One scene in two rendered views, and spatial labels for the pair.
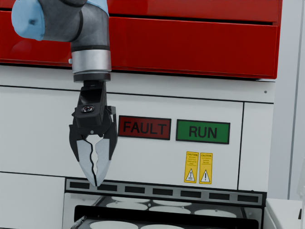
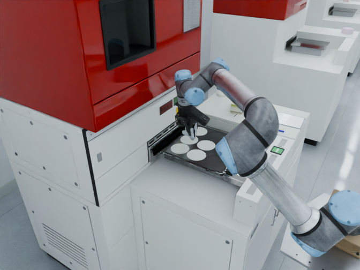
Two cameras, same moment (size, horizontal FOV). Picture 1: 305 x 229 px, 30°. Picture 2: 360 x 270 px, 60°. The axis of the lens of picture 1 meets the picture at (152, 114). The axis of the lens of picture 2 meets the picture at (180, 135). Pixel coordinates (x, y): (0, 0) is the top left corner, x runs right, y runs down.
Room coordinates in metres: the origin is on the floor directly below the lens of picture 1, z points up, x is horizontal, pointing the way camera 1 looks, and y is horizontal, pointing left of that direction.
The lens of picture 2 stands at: (0.52, 1.30, 1.84)
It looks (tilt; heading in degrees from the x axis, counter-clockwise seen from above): 31 degrees down; 298
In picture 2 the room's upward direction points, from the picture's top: straight up
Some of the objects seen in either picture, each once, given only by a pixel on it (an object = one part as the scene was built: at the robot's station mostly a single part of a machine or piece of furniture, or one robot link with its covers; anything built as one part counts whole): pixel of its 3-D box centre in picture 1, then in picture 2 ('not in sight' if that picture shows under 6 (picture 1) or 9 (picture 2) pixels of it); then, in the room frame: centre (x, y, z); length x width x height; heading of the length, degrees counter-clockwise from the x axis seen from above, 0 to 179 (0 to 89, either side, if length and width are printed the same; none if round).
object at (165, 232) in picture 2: not in sight; (223, 209); (0.94, -0.10, 0.41); 0.97 x 0.64 x 0.82; 85
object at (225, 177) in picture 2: not in sight; (204, 169); (1.00, 0.09, 0.84); 0.50 x 0.02 x 0.03; 175
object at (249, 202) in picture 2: not in sight; (267, 175); (0.69, 0.07, 0.89); 0.55 x 0.09 x 0.14; 85
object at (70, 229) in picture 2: not in sight; (114, 195); (1.63, 0.11, 0.41); 0.82 x 0.71 x 0.82; 85
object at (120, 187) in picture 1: (162, 191); (171, 126); (1.26, -0.03, 0.96); 0.44 x 0.01 x 0.02; 85
